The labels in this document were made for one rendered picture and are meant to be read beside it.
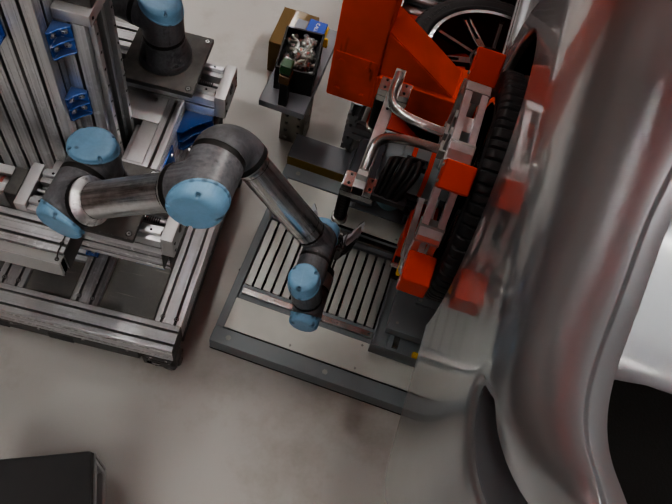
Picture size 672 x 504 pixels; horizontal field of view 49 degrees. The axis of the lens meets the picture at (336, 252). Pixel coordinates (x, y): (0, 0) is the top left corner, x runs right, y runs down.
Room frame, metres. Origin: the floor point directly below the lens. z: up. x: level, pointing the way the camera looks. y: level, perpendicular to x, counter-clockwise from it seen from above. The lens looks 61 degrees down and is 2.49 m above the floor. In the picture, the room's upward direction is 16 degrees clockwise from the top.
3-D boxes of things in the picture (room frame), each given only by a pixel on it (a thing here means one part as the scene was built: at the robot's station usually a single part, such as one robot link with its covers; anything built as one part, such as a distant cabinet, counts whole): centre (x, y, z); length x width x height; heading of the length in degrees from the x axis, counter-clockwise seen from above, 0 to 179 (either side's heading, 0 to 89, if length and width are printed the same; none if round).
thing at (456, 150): (1.22, -0.23, 0.85); 0.54 x 0.07 x 0.54; 176
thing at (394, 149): (1.23, -0.16, 0.85); 0.21 x 0.14 x 0.14; 86
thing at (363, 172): (1.13, -0.10, 1.03); 0.19 x 0.18 x 0.11; 86
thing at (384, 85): (1.41, -0.03, 0.93); 0.09 x 0.05 x 0.05; 86
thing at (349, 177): (1.07, -0.01, 0.93); 0.09 x 0.05 x 0.05; 86
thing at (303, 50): (1.80, 0.31, 0.51); 0.20 x 0.14 x 0.13; 3
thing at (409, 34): (1.73, -0.24, 0.69); 0.52 x 0.17 x 0.35; 86
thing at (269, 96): (1.84, 0.31, 0.44); 0.43 x 0.17 x 0.03; 176
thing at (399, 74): (1.33, -0.11, 1.03); 0.19 x 0.18 x 0.11; 86
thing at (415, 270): (0.91, -0.21, 0.85); 0.09 x 0.08 x 0.07; 176
